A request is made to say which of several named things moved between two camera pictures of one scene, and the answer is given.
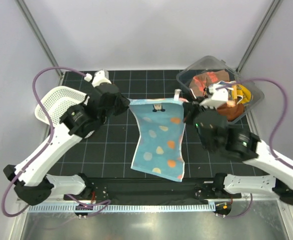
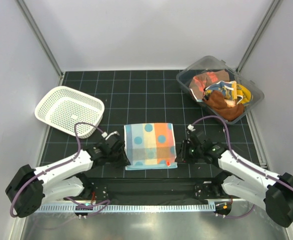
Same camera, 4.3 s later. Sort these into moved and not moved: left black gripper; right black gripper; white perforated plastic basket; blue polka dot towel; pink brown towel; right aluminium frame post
Moved: blue polka dot towel; left black gripper; right black gripper
Not moved: right aluminium frame post; pink brown towel; white perforated plastic basket
